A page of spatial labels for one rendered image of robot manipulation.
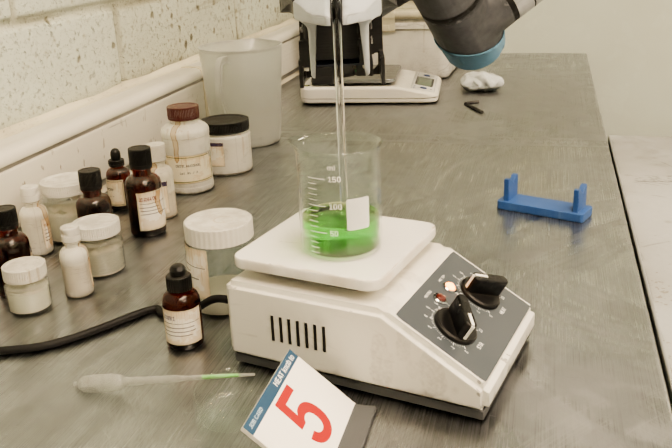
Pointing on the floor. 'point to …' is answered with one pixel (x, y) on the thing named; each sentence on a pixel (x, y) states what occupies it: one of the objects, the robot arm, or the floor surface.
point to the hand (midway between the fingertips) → (336, 7)
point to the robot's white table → (650, 226)
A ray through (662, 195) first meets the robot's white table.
